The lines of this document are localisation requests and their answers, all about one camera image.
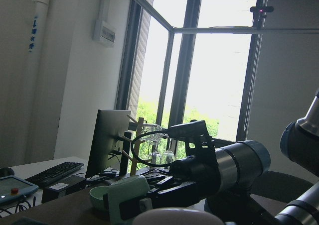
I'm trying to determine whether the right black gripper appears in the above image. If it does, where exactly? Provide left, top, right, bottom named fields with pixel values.
left=119, top=155, right=221, bottom=220

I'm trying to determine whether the overhead black camera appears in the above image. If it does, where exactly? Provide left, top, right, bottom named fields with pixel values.
left=250, top=6, right=274, bottom=18

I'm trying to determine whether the black keyboard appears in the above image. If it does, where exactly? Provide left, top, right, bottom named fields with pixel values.
left=25, top=162, right=84, bottom=188

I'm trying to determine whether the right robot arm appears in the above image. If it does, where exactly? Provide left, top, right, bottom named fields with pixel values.
left=119, top=120, right=319, bottom=225

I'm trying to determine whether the teach pendant tablet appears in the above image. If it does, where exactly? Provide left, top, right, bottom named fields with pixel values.
left=0, top=175, right=39, bottom=205

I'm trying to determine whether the white wall electrical box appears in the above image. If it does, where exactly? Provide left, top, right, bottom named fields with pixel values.
left=93, top=20, right=116, bottom=47

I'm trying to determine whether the pink cup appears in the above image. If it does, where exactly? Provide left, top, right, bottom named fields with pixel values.
left=132, top=208, right=224, bottom=225

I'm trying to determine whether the mint green cup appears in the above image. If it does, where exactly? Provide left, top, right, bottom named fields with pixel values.
left=108, top=175, right=150, bottom=225

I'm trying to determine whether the hanging wine glass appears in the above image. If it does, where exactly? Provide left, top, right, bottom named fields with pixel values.
left=161, top=139, right=175, bottom=167
left=148, top=141, right=161, bottom=165

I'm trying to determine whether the wooden mug tree stand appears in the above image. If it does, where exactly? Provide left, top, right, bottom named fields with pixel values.
left=122, top=114, right=144, bottom=176

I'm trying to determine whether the black monitor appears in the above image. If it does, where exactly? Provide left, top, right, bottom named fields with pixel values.
left=85, top=110, right=131, bottom=178

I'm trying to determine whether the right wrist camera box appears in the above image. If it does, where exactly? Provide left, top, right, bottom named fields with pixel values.
left=166, top=120, right=213, bottom=144

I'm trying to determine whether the mint green bowl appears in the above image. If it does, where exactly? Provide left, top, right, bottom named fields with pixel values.
left=89, top=186, right=109, bottom=212

